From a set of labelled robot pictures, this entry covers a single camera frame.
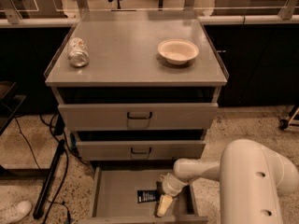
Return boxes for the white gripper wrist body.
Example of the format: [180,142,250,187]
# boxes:
[160,173,189,197]

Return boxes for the black metal floor bar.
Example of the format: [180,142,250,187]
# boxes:
[33,140,64,219]

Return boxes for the white paper bowl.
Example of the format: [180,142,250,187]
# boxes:
[158,39,199,65]

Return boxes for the grey middle drawer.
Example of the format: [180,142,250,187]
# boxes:
[77,140,205,161]

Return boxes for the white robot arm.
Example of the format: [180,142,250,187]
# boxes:
[157,139,299,224]

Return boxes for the grey bottom drawer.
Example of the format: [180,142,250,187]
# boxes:
[78,167,208,224]

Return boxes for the grey top drawer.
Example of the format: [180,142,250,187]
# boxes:
[58,103,218,131]

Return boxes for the dark blue rxbar packet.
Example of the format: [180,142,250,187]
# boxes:
[137,190,158,203]

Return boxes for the silver soda can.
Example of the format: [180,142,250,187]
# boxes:
[67,37,89,67]

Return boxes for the black cable on floor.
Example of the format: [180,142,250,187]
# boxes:
[13,112,90,224]

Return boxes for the white sneaker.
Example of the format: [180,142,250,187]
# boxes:
[0,201,32,224]

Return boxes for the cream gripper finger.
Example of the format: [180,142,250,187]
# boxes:
[157,194,173,217]

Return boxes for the grey drawer cabinet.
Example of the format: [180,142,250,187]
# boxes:
[46,11,228,165]

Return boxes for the grey drawer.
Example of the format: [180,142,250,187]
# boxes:
[77,140,205,161]
[58,103,218,131]
[78,167,208,224]

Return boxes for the wheeled cart base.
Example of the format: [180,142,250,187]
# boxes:
[279,105,299,130]

